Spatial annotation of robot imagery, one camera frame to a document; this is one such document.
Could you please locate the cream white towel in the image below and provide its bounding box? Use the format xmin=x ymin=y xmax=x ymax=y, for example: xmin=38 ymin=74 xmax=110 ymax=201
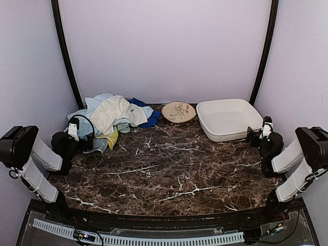
xmin=85 ymin=95 xmax=148 ymax=134

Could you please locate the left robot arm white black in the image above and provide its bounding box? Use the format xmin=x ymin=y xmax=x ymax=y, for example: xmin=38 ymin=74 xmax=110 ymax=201
xmin=1 ymin=126 xmax=94 ymax=223

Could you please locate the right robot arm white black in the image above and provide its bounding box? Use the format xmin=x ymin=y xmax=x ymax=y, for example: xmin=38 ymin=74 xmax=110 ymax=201
xmin=246 ymin=123 xmax=327 ymax=222

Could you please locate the white plastic basin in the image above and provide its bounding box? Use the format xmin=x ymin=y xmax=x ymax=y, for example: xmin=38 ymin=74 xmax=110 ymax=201
xmin=196 ymin=99 xmax=263 ymax=142

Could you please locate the yellow patterned towel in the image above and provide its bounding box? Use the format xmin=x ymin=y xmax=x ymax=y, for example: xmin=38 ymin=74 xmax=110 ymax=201
xmin=96 ymin=130 xmax=118 ymax=150

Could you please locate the light blue towel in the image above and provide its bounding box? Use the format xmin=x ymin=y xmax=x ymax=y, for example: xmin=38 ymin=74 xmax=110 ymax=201
xmin=67 ymin=93 xmax=160 ymax=154

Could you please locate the pale green towel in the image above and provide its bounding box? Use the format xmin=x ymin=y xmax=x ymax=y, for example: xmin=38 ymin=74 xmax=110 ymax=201
xmin=113 ymin=123 xmax=131 ymax=134

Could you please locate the beige floral plate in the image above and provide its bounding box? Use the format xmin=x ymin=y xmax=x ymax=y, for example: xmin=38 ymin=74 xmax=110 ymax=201
xmin=161 ymin=101 xmax=197 ymax=124

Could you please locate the royal blue towel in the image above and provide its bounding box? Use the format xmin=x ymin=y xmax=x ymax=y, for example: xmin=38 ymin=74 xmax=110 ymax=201
xmin=127 ymin=97 xmax=162 ymax=129

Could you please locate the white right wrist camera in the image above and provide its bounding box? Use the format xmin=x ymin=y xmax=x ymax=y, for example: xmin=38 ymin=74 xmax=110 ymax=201
xmin=259 ymin=116 xmax=273 ymax=139

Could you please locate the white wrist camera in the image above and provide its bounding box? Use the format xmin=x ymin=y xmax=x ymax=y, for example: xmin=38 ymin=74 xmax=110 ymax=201
xmin=68 ymin=122 xmax=79 ymax=141
xmin=259 ymin=116 xmax=273 ymax=139

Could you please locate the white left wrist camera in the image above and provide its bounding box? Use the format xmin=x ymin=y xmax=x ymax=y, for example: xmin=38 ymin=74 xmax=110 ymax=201
xmin=68 ymin=122 xmax=79 ymax=141

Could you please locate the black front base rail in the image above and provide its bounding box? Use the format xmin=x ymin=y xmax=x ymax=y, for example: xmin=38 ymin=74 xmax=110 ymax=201
xmin=30 ymin=198 xmax=305 ymax=233

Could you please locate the white slotted cable duct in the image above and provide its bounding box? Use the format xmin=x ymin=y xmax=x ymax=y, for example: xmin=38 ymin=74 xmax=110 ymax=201
xmin=32 ymin=219 xmax=245 ymax=245

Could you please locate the right black frame post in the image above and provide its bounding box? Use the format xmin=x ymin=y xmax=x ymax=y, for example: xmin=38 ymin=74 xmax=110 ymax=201
xmin=249 ymin=0 xmax=279 ymax=106

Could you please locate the black frame post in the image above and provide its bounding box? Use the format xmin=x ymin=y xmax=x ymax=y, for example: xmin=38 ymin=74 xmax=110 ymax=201
xmin=249 ymin=0 xmax=279 ymax=106
xmin=51 ymin=0 xmax=84 ymax=109

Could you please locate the left black frame post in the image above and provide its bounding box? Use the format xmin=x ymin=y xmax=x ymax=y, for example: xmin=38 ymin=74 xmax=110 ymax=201
xmin=51 ymin=0 xmax=84 ymax=109

